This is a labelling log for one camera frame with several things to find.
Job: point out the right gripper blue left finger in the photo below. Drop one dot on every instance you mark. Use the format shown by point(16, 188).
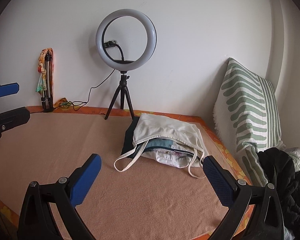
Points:
point(83, 178)

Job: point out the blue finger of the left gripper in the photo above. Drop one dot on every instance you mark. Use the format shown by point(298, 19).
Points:
point(9, 89)
point(13, 118)

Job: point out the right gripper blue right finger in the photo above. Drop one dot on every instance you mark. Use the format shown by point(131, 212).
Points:
point(221, 180)

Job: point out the white camisole top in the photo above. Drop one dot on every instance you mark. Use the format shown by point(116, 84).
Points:
point(152, 126)

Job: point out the black clothes pile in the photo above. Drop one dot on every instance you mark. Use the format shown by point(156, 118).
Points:
point(279, 169)

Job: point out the colourful patterned scarf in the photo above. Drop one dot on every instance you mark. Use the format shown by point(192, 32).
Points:
point(63, 103)

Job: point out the folded silver tripod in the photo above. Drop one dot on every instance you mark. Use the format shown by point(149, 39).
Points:
point(47, 102)

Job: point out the white folded shirt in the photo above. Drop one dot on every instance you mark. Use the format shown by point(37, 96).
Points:
point(169, 157)

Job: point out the green striped white pillow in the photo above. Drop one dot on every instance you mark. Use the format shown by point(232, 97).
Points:
point(247, 119)

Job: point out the dark green patterned folded garment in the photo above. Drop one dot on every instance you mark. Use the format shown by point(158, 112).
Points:
point(128, 144)

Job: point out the black mini tripod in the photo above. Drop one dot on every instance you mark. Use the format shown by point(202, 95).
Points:
point(123, 91)

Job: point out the white ring light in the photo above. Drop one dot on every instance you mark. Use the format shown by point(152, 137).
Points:
point(135, 34)

